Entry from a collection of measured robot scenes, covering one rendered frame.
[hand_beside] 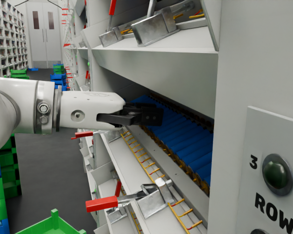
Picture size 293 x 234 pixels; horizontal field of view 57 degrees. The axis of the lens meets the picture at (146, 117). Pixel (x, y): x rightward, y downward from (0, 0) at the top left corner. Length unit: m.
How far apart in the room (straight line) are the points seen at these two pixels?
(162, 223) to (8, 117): 0.22
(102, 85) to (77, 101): 0.33
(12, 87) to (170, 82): 0.27
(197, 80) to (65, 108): 0.27
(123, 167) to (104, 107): 0.11
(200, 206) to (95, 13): 0.57
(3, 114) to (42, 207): 0.99
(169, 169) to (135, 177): 0.08
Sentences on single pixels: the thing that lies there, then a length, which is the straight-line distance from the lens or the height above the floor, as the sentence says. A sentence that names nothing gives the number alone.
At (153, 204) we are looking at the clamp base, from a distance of 0.33.
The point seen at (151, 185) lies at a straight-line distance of 0.33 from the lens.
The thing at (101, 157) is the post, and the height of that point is 0.37.
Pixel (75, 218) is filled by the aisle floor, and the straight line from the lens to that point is 1.22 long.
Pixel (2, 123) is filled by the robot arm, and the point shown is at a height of 0.59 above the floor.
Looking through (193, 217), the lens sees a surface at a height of 0.51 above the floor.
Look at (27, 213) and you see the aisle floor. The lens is 1.31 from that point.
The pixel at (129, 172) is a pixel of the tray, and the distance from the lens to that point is 0.43.
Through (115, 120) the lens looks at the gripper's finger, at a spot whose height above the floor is 0.57.
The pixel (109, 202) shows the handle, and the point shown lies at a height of 0.51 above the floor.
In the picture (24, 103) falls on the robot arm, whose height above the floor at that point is 0.60.
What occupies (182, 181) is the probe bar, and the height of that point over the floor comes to 0.53.
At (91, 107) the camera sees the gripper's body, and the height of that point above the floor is 0.59.
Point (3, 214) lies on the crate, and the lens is 1.14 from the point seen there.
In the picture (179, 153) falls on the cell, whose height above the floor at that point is 0.53.
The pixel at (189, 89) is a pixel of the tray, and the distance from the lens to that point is 0.19.
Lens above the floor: 0.67
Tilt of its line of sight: 14 degrees down
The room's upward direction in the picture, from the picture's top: straight up
